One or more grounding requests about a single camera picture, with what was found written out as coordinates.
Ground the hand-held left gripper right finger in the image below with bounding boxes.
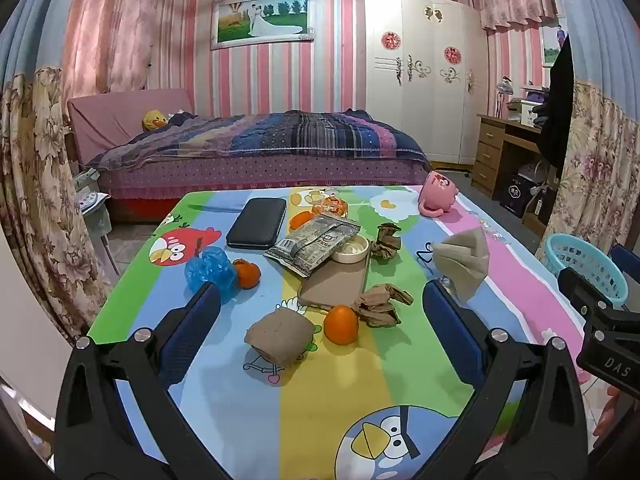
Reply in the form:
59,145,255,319
422,280,588,480

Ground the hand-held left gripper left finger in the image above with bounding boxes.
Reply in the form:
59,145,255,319
55,282,223,480

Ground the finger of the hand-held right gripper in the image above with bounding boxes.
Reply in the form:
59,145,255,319
557,266,622,323
609,244,640,288

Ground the light blue plastic basket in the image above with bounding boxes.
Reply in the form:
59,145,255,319
545,234,629,308

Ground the blue plastic bag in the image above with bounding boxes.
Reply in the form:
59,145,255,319
184,246,238,303

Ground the orange tangerine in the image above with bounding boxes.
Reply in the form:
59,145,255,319
232,258,262,290
323,305,359,346
289,210,317,232

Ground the brown paper roll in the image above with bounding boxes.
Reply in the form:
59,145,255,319
244,307,316,368

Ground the white round bowl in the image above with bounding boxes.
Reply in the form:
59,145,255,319
331,235,371,264

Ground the silver printed snack packet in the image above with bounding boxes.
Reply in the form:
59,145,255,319
262,212,362,278

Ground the orange snack packet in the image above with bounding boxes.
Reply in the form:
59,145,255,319
311,196,349,218

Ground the person's right hand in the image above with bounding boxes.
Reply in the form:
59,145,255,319
592,385,624,438

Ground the black bag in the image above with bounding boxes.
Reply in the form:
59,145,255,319
500,172,531,218

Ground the black remote control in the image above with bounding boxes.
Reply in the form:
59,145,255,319
226,197,288,250

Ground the brown rectangular tray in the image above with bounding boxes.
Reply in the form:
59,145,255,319
296,247,371,311

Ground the colourful cartoon bird tablecloth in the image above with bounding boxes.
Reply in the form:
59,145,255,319
87,185,591,480

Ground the blue and floral curtain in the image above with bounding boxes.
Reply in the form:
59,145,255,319
0,0,106,341
537,0,640,271

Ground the pink pig toy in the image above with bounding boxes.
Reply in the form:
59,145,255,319
417,170,461,218

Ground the grey metal rack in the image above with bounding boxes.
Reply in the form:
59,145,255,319
75,170,113,271

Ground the bed with pink headboard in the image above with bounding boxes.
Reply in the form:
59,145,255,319
67,87,431,223

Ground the black hanging garment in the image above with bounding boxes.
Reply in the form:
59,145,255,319
537,35,573,168

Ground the wooden desk with drawers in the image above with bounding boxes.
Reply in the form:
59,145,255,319
471,112,561,211

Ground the white box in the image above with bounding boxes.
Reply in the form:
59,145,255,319
507,100,543,126

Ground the desk lamp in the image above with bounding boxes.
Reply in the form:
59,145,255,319
495,76,513,118

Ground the white wardrobe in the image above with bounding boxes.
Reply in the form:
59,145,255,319
362,0,488,166

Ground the purple striped quilt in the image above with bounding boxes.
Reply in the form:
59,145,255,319
87,109,428,171

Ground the pink patterned curtain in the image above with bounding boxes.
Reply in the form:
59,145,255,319
62,0,176,106

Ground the small framed wall picture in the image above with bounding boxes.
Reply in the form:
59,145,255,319
542,17,568,68

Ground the framed wedding wall picture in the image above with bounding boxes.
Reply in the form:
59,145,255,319
210,0,316,51

